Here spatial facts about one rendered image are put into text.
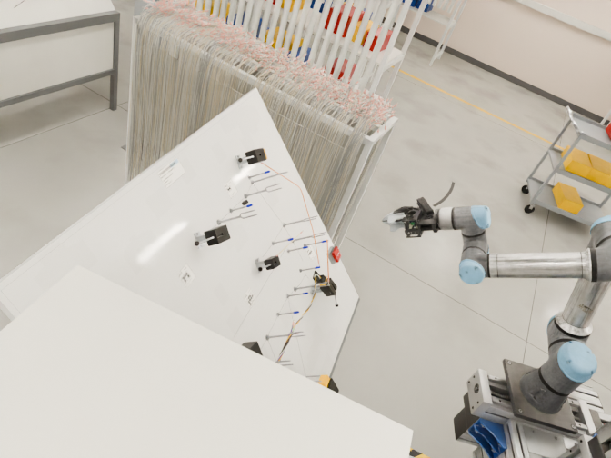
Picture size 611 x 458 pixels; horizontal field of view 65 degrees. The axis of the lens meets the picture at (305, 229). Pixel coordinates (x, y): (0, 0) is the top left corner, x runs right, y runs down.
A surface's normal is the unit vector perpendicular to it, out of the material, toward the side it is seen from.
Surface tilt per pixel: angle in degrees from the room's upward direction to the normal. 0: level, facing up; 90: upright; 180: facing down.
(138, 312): 0
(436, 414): 0
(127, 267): 47
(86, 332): 0
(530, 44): 90
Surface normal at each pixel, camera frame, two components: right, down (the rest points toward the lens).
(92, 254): 0.85, -0.19
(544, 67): -0.46, 0.47
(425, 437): 0.28, -0.73
